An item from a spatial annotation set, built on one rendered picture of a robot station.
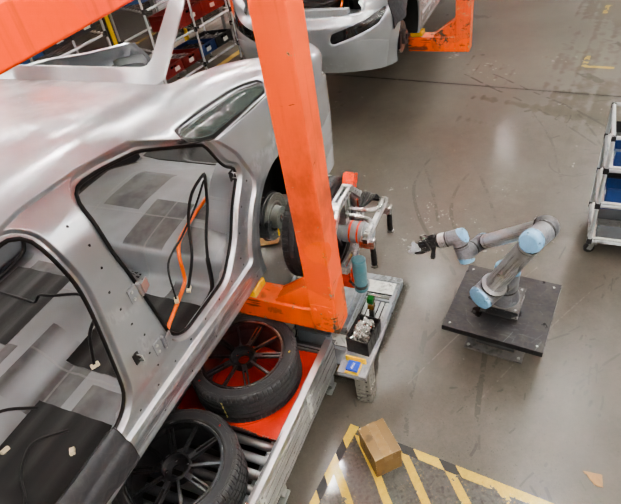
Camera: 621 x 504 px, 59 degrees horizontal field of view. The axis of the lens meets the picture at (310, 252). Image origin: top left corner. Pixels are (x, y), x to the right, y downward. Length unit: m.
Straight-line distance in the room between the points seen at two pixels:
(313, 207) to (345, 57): 3.14
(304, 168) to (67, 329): 1.62
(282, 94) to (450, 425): 2.15
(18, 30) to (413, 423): 2.89
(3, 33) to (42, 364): 2.22
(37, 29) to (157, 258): 2.26
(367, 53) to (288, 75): 3.34
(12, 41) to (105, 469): 1.81
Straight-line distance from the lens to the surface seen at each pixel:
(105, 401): 3.00
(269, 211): 3.53
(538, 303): 3.74
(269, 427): 3.24
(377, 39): 5.61
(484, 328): 3.55
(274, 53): 2.30
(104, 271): 2.31
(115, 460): 2.61
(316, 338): 3.69
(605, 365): 3.90
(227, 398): 3.12
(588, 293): 4.31
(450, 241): 3.30
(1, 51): 1.27
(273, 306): 3.28
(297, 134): 2.42
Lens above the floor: 2.95
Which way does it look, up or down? 40 degrees down
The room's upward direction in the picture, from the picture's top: 11 degrees counter-clockwise
